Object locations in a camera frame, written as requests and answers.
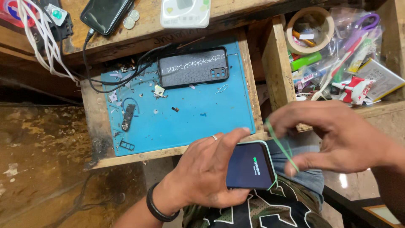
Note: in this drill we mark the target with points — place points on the red plastic packet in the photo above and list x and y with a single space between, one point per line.
9 12

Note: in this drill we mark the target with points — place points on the white plastic box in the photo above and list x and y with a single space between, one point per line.
185 15

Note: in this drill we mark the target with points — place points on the green rubber band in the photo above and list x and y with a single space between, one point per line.
280 144

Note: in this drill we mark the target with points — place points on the wooden compartment box with clutter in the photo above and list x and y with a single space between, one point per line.
277 69

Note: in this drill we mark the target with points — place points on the small black circuit board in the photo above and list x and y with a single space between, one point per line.
128 117

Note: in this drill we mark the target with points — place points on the black patterned phone case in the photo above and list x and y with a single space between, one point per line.
193 68

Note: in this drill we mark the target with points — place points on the person's left hand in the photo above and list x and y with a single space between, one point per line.
196 177

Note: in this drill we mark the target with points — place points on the small white yellow part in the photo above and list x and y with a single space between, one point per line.
158 91

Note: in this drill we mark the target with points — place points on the silver phone battery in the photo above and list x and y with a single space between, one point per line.
382 79

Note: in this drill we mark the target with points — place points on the person's black camouflage shirt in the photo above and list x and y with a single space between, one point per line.
269 212

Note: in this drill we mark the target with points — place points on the small brown phone part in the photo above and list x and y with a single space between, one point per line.
175 109

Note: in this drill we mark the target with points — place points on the black plastic adapter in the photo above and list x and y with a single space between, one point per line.
65 30

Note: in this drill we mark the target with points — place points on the blue silicone repair mat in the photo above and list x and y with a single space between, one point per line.
196 120

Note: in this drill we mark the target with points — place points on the purple scissors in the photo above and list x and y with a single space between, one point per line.
367 25

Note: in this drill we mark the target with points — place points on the wooden pull-out tray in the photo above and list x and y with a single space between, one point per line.
90 120

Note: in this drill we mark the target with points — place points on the person's blue jeans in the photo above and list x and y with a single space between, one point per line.
303 183

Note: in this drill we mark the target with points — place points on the red and white tool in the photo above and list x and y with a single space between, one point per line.
356 90

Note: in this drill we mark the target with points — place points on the metal SIM eject pin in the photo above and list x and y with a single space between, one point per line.
222 89

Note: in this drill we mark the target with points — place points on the black SIM tray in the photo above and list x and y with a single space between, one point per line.
127 145

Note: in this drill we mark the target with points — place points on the person's right hand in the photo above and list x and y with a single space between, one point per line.
348 139

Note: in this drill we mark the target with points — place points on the beige tape roll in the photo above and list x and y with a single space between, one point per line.
291 38

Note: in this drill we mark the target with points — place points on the thin wooden stick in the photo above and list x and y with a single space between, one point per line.
191 42

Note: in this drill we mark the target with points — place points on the silver coin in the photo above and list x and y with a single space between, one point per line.
128 23
134 15

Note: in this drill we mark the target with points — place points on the blister pack with green pill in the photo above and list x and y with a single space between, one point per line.
56 14

